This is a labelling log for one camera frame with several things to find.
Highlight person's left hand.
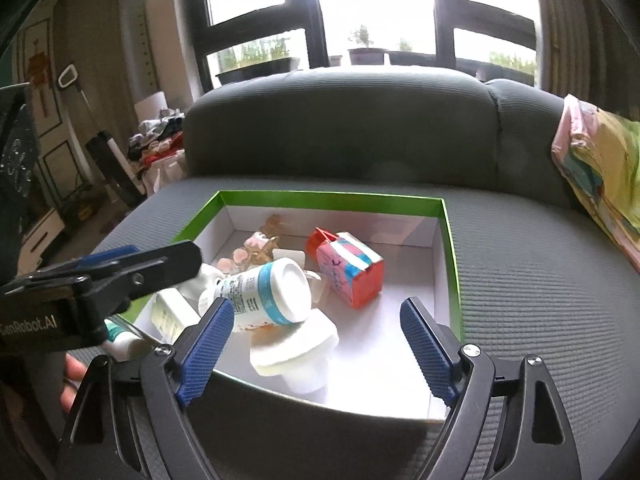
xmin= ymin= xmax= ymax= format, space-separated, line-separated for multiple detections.
xmin=60 ymin=351 xmax=92 ymax=413

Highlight grey sofa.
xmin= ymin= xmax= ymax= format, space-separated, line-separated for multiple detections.
xmin=0 ymin=67 xmax=640 ymax=480

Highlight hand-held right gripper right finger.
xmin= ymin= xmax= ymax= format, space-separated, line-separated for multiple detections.
xmin=399 ymin=296 xmax=583 ymax=480

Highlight pastel printed cloth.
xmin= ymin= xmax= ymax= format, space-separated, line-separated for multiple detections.
xmin=550 ymin=94 xmax=640 ymax=273

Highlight beige curtain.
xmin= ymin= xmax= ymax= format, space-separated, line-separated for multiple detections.
xmin=532 ymin=0 xmax=621 ymax=108

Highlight pile of clothes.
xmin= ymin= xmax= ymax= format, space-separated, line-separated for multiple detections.
xmin=127 ymin=107 xmax=186 ymax=181

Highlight white charger block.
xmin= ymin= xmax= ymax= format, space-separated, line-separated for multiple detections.
xmin=150 ymin=287 xmax=203 ymax=347

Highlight orange bottle with blue label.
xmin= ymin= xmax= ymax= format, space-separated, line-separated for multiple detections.
xmin=306 ymin=227 xmax=385 ymax=310

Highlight white bottle with blue label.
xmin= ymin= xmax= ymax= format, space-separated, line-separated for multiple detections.
xmin=199 ymin=256 xmax=313 ymax=334

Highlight white plug adapter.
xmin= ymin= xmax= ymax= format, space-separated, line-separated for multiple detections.
xmin=249 ymin=307 xmax=340 ymax=395

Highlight round black plant pot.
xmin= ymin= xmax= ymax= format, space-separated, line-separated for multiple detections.
xmin=347 ymin=25 xmax=391 ymax=67

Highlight red hanging decoration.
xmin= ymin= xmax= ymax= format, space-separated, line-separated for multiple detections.
xmin=27 ymin=52 xmax=53 ymax=116

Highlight black stick vacuum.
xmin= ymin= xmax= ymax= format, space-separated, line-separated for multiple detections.
xmin=56 ymin=64 xmax=146 ymax=207

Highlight green cardboard box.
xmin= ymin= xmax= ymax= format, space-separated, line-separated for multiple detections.
xmin=122 ymin=190 xmax=463 ymax=423

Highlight pink hair clip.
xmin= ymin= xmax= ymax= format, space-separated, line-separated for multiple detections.
xmin=215 ymin=214 xmax=288 ymax=273

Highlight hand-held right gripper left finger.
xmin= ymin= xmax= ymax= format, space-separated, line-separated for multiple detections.
xmin=57 ymin=297 xmax=236 ymax=480

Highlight dark framed window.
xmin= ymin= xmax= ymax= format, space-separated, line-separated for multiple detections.
xmin=172 ymin=0 xmax=543 ymax=106

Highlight white and green tube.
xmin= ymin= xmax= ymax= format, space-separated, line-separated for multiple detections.
xmin=102 ymin=319 xmax=153 ymax=363

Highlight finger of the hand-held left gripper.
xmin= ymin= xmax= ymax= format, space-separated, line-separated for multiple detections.
xmin=90 ymin=240 xmax=204 ymax=318
xmin=0 ymin=245 xmax=142 ymax=295

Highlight long black planter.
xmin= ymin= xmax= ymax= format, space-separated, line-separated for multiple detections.
xmin=215 ymin=56 xmax=302 ymax=86

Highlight white panelled cabinet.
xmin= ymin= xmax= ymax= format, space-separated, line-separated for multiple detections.
xmin=15 ymin=15 xmax=96 ymax=256

